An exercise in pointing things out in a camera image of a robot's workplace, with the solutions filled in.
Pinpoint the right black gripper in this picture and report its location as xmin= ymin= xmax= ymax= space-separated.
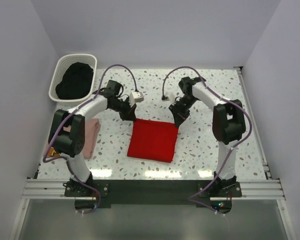
xmin=169 ymin=95 xmax=198 ymax=128

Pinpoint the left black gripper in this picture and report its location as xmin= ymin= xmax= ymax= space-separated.
xmin=109 ymin=97 xmax=137 ymax=122

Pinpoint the red t shirt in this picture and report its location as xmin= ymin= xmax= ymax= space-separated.
xmin=127 ymin=119 xmax=179 ymax=163

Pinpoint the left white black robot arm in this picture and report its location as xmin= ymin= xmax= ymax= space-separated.
xmin=48 ymin=80 xmax=143 ymax=196

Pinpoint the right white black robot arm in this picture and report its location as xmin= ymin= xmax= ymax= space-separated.
xmin=169 ymin=77 xmax=246 ymax=197

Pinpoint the folded pink t shirt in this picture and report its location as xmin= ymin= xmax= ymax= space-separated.
xmin=43 ymin=117 xmax=102 ymax=159

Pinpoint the black garment in basket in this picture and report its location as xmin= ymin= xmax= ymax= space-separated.
xmin=55 ymin=62 xmax=94 ymax=100

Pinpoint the white plastic laundry basket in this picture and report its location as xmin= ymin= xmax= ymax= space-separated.
xmin=48 ymin=53 xmax=97 ymax=104

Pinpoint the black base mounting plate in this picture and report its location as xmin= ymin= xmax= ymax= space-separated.
xmin=63 ymin=179 xmax=243 ymax=213

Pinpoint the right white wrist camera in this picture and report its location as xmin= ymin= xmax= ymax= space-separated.
xmin=161 ymin=93 xmax=176 ymax=104

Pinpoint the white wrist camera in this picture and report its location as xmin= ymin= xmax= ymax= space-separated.
xmin=161 ymin=93 xmax=176 ymax=104
xmin=129 ymin=91 xmax=144 ymax=105

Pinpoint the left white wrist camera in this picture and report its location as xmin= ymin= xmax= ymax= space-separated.
xmin=129 ymin=91 xmax=144 ymax=105

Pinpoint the aluminium right side rail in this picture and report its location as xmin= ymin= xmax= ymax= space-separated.
xmin=234 ymin=66 xmax=273 ymax=180

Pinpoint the aluminium rail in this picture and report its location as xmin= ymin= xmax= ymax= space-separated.
xmin=21 ymin=179 xmax=285 ymax=200
xmin=234 ymin=66 xmax=273 ymax=180

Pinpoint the aluminium front rail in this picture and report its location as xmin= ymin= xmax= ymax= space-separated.
xmin=21 ymin=179 xmax=285 ymax=200

